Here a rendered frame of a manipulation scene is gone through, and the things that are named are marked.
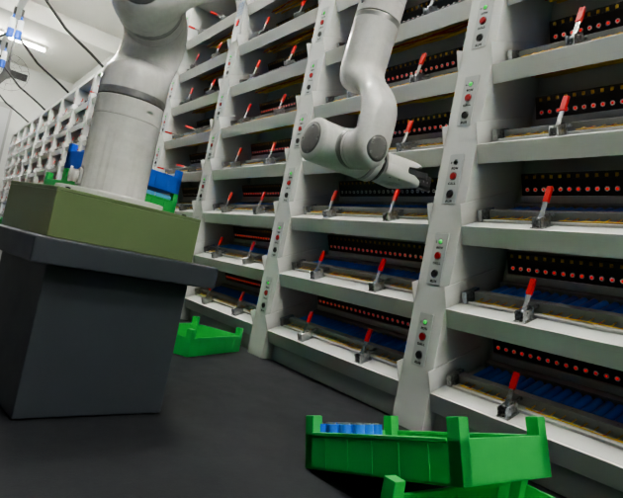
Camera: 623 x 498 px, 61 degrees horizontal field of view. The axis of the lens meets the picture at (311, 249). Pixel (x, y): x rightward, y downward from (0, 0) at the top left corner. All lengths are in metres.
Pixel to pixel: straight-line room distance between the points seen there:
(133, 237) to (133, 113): 0.22
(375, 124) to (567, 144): 0.41
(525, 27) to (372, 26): 0.52
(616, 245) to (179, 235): 0.78
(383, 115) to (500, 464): 0.59
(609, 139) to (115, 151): 0.90
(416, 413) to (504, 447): 0.54
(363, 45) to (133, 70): 0.42
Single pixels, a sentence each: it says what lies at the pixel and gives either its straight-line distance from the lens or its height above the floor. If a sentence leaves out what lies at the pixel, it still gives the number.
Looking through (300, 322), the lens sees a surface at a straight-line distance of 1.73.
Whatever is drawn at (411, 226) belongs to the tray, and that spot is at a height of 0.47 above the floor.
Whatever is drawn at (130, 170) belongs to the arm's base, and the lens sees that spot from 1.00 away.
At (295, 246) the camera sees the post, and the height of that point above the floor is 0.39.
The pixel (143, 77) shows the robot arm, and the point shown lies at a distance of 1.02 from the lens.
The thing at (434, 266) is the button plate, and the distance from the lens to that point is 1.27.
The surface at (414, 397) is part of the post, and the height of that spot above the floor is 0.07.
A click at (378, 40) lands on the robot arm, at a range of 1.08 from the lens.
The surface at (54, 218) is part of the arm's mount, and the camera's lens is 0.89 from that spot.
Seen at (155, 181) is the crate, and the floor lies 0.50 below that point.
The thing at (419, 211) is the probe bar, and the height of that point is 0.52.
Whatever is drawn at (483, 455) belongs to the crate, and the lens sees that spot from 0.72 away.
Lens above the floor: 0.30
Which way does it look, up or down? 3 degrees up
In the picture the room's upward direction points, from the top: 12 degrees clockwise
